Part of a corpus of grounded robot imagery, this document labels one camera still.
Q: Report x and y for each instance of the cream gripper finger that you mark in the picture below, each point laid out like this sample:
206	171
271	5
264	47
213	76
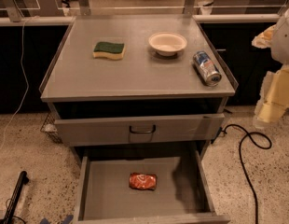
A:
263	40
274	98

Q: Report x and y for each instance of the red coke can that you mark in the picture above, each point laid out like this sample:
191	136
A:
142	181

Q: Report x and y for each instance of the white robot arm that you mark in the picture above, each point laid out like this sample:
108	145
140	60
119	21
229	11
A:
280	40

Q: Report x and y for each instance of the blue silver soda can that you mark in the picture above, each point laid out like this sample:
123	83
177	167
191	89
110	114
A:
206	68

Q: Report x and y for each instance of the grey metal drawer cabinet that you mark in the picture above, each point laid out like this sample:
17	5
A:
141	84

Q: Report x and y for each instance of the grey top drawer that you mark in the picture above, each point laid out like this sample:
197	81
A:
114	131

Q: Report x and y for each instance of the grey open middle drawer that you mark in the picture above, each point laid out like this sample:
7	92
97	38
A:
181	195

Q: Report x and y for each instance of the white bowl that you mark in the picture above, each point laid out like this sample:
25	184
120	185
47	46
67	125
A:
167	43

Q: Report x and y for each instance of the green yellow sponge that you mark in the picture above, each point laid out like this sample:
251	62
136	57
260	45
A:
109	50

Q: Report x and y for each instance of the black bar on floor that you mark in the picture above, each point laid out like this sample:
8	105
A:
22	180

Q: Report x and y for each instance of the black drawer handle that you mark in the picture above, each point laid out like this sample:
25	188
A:
146	130

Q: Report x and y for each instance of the wire basket behind cabinet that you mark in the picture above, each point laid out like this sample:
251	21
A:
49	129

